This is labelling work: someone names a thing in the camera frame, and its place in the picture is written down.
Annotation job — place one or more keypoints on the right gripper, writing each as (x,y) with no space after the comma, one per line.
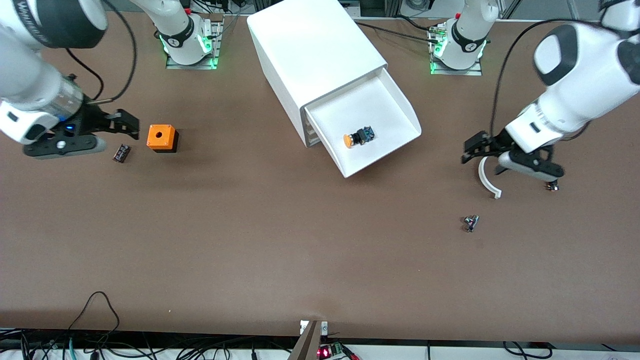
(95,120)

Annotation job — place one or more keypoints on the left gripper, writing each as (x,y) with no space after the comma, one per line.
(492,144)

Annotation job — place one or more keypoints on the orange push button switch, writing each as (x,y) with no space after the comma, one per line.
(357,138)

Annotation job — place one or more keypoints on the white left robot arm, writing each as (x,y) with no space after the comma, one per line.
(590,75)

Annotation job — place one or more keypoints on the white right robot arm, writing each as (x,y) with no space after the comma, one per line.
(30,75)

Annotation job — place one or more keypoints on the black cylindrical capacitor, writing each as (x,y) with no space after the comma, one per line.
(121,153)

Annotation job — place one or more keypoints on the white curved plastic arc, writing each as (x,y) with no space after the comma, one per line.
(484,177)

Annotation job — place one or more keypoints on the orange box with hole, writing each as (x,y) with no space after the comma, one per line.
(161,136)

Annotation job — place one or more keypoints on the small metal connector part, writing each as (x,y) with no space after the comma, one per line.
(471,223)

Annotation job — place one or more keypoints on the circuit board with red light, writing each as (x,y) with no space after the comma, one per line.
(330,351)

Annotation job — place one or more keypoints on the small black switch part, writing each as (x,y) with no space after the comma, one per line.
(552,186)

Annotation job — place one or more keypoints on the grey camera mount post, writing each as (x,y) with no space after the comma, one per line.
(309,342)

